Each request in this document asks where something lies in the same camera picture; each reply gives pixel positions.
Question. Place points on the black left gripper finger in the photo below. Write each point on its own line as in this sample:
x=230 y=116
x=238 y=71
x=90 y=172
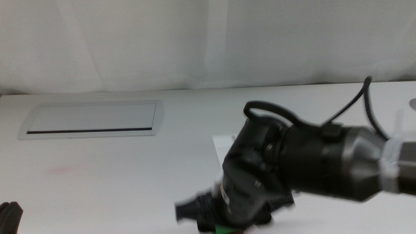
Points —
x=3 y=217
x=14 y=217

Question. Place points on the green cube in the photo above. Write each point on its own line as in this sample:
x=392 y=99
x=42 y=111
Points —
x=227 y=230

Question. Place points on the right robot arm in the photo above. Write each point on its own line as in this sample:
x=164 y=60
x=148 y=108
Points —
x=325 y=162

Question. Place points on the white fabric backdrop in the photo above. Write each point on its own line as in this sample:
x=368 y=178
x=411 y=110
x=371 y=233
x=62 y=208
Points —
x=195 y=39

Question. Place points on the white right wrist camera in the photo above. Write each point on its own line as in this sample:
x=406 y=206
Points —
x=222 y=146

